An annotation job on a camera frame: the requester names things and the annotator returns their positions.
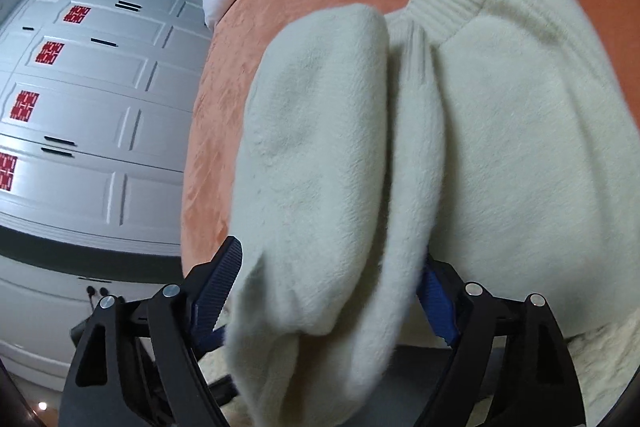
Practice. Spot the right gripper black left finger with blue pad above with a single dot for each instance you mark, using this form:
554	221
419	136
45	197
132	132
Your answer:
136	362

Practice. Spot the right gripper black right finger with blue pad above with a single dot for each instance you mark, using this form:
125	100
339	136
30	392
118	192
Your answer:
513	351

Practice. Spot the cream cherry knit cardigan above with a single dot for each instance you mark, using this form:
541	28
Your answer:
489	134

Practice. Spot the cream fluffy fleece blanket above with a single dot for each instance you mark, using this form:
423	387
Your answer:
605	360

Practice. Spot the white low cabinet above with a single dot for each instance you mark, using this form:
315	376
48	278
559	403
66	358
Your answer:
39	307

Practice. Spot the white wardrobe with red stickers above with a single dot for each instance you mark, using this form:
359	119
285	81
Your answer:
96	109

